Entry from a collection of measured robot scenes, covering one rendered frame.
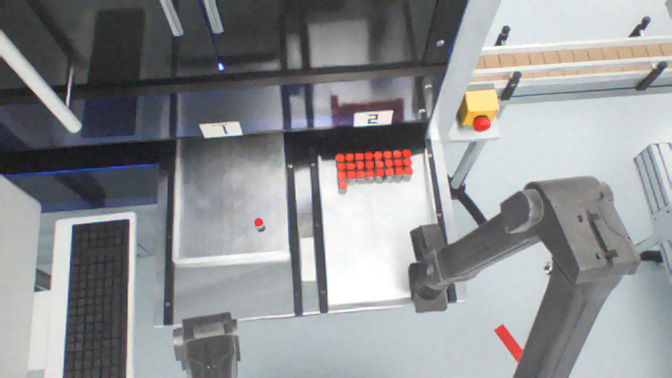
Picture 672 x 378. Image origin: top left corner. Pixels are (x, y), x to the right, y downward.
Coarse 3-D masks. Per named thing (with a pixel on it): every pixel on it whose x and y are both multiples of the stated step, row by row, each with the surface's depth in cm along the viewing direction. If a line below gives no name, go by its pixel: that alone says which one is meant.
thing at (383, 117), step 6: (354, 114) 126; (360, 114) 126; (366, 114) 126; (372, 114) 126; (378, 114) 126; (384, 114) 127; (390, 114) 127; (354, 120) 128; (360, 120) 128; (366, 120) 129; (372, 120) 129; (378, 120) 129; (384, 120) 129; (390, 120) 130; (354, 126) 131; (360, 126) 131
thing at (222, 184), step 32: (192, 160) 140; (224, 160) 140; (256, 160) 140; (192, 192) 136; (224, 192) 136; (256, 192) 136; (192, 224) 133; (224, 224) 133; (192, 256) 127; (224, 256) 128; (256, 256) 130
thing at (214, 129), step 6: (204, 126) 125; (210, 126) 125; (216, 126) 125; (228, 126) 126; (234, 126) 126; (204, 132) 127; (210, 132) 128; (216, 132) 128; (222, 132) 128; (228, 132) 128; (234, 132) 129; (240, 132) 129
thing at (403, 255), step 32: (320, 160) 136; (416, 160) 140; (352, 192) 136; (384, 192) 137; (416, 192) 137; (352, 224) 133; (384, 224) 133; (416, 224) 133; (352, 256) 131; (384, 256) 131; (352, 288) 128; (384, 288) 128
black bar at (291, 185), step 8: (288, 152) 138; (288, 160) 138; (288, 168) 137; (288, 176) 136; (288, 184) 135; (288, 192) 134; (288, 200) 134; (296, 200) 136; (296, 208) 133; (296, 216) 132; (296, 224) 132; (296, 232) 131; (296, 240) 130; (296, 248) 129; (296, 256) 129; (296, 264) 128; (296, 272) 127; (296, 280) 127; (296, 288) 126; (296, 296) 125; (296, 304) 125; (296, 312) 124
